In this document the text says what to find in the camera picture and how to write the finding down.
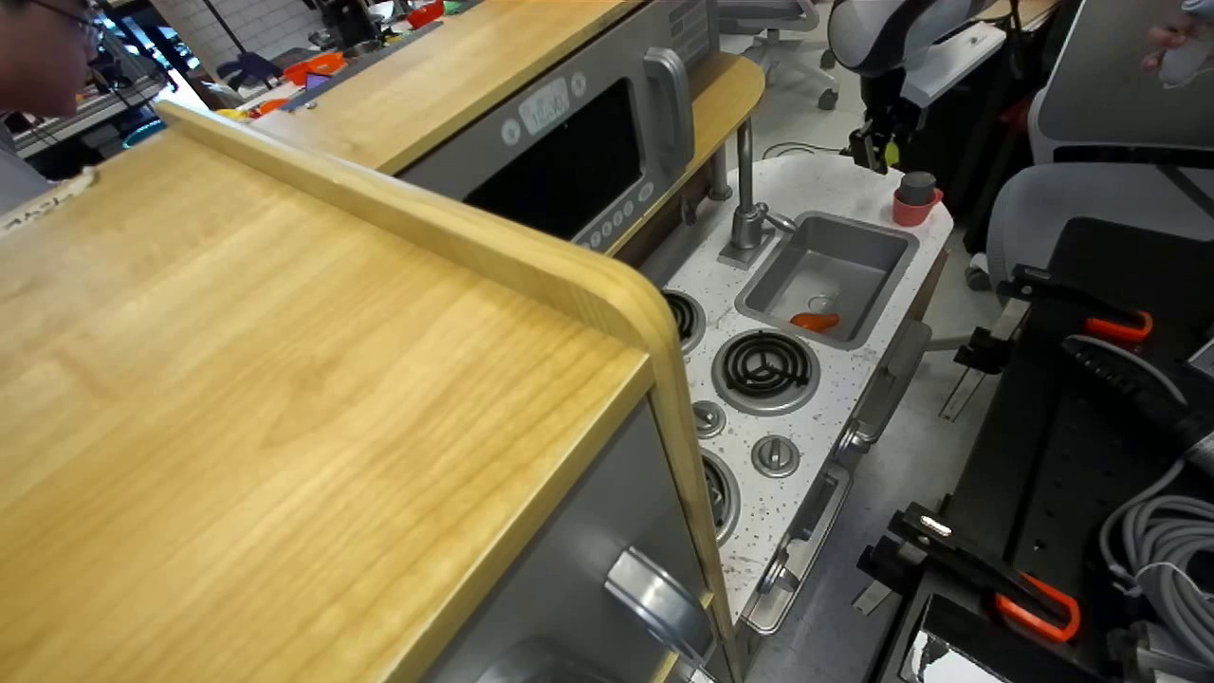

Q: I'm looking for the grey cable bundle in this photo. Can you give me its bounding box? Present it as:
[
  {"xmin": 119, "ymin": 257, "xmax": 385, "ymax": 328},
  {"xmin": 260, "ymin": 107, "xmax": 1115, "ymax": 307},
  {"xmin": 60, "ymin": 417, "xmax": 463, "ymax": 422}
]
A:
[{"xmin": 1094, "ymin": 490, "xmax": 1214, "ymax": 676}]

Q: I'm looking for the orange tool on bench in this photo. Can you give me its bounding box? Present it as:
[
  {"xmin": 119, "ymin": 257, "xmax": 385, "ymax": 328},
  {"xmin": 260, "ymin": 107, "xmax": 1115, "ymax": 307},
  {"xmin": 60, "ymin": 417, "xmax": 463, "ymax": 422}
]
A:
[{"xmin": 279, "ymin": 46, "xmax": 355, "ymax": 93}]

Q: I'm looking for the black orange bar clamp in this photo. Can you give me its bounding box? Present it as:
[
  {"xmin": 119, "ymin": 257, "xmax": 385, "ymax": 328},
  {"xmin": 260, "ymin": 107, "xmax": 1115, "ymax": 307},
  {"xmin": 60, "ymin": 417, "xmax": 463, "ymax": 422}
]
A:
[
  {"xmin": 859, "ymin": 503, "xmax": 1089, "ymax": 651},
  {"xmin": 952, "ymin": 257, "xmax": 1159, "ymax": 380}
]

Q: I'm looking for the grey wheeled office chair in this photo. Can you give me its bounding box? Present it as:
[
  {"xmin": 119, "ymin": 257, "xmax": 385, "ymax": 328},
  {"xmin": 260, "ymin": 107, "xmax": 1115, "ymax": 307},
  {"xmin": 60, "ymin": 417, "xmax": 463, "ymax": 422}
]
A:
[{"xmin": 719, "ymin": 0, "xmax": 844, "ymax": 117}]

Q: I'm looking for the black tool handle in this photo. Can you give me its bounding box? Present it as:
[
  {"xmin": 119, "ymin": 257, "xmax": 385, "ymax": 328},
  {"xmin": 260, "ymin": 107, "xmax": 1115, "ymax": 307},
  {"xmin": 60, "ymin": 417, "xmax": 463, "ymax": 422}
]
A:
[{"xmin": 1060, "ymin": 329, "xmax": 1214, "ymax": 462}]

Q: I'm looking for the grey toy oven handle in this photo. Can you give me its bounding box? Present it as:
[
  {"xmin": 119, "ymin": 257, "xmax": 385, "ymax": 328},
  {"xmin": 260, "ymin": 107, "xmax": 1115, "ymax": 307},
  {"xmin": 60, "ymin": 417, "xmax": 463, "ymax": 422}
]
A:
[{"xmin": 739, "ymin": 317, "xmax": 938, "ymax": 638}]

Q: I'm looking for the person head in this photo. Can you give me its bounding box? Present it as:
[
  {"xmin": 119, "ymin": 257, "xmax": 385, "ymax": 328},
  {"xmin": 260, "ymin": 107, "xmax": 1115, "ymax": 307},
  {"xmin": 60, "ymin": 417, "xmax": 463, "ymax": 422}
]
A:
[{"xmin": 0, "ymin": 0, "xmax": 104, "ymax": 121}]

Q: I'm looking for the orange toy vegetable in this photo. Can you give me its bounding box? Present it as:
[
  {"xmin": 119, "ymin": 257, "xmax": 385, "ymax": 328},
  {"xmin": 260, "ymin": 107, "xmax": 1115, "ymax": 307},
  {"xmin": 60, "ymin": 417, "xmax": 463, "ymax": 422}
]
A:
[{"xmin": 787, "ymin": 307, "xmax": 845, "ymax": 342}]

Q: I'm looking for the grey metal toy sink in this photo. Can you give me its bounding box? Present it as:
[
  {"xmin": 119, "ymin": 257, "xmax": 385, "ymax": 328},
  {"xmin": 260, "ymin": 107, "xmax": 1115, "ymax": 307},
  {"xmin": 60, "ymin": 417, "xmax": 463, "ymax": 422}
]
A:
[{"xmin": 728, "ymin": 209, "xmax": 921, "ymax": 357}]

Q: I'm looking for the black perforated table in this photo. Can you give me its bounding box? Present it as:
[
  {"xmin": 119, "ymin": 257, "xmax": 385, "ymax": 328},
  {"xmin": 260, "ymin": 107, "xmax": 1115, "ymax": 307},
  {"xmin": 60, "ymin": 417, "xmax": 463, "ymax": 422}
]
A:
[{"xmin": 871, "ymin": 213, "xmax": 1214, "ymax": 683}]

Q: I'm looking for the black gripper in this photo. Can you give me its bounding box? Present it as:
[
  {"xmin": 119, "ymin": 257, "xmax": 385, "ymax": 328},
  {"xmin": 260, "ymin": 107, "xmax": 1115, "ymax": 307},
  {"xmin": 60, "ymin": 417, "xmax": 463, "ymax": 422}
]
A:
[{"xmin": 845, "ymin": 64, "xmax": 927, "ymax": 179}]

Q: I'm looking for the silver cabinet door handle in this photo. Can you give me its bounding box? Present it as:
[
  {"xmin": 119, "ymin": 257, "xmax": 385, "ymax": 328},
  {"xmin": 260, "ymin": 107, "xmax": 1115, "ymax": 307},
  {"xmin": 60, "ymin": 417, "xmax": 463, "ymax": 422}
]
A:
[{"xmin": 600, "ymin": 544, "xmax": 715, "ymax": 666}]

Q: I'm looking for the black toy stove burner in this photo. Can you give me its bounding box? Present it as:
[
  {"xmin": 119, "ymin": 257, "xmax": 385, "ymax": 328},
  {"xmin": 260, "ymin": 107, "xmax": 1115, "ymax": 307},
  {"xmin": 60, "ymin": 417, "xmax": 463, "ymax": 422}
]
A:
[
  {"xmin": 661, "ymin": 286, "xmax": 711, "ymax": 357},
  {"xmin": 711, "ymin": 328, "xmax": 824, "ymax": 417},
  {"xmin": 700, "ymin": 449, "xmax": 744, "ymax": 548}
]

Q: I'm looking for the large grey stove knob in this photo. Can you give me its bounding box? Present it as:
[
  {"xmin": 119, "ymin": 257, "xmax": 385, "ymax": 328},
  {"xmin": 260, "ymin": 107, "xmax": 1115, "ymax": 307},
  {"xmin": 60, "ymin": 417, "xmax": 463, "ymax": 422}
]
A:
[{"xmin": 749, "ymin": 432, "xmax": 805, "ymax": 484}]

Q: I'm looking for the grey toy microwave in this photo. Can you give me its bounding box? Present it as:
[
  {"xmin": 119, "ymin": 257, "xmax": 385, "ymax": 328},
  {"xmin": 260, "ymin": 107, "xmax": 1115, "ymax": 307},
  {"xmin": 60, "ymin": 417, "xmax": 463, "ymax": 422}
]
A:
[{"xmin": 399, "ymin": 0, "xmax": 724, "ymax": 257}]

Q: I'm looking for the white speckled toy countertop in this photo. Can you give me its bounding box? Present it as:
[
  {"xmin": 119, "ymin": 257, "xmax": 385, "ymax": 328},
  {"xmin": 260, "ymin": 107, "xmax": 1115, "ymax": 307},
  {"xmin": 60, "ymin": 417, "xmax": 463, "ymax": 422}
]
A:
[{"xmin": 656, "ymin": 147, "xmax": 962, "ymax": 625}]

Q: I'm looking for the grey microwave door handle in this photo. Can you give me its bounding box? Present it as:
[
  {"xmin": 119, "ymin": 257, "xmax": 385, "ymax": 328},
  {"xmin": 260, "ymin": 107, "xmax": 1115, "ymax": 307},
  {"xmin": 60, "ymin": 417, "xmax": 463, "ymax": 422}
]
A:
[{"xmin": 637, "ymin": 46, "xmax": 700, "ymax": 198}]

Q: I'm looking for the wooden toy kitchen cabinet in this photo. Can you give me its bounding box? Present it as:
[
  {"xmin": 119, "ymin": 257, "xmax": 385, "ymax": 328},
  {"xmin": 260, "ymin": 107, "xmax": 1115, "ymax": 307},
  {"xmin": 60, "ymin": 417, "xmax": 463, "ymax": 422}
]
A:
[{"xmin": 0, "ymin": 99, "xmax": 744, "ymax": 683}]

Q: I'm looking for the grey toy faucet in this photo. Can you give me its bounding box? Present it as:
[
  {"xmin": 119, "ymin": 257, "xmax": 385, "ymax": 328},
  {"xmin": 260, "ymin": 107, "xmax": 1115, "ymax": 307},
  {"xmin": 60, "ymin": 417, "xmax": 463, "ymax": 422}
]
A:
[{"xmin": 719, "ymin": 127, "xmax": 797, "ymax": 271}]

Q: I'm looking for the small grey stove knob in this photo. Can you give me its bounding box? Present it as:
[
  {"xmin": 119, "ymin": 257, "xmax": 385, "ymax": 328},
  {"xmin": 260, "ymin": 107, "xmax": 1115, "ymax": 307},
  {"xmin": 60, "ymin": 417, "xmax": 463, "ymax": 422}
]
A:
[{"xmin": 691, "ymin": 398, "xmax": 733, "ymax": 444}]

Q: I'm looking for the red emergency stop button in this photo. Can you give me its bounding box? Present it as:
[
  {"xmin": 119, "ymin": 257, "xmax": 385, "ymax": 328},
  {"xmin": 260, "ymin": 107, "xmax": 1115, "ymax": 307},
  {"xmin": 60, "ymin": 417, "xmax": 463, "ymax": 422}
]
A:
[{"xmin": 891, "ymin": 167, "xmax": 950, "ymax": 231}]

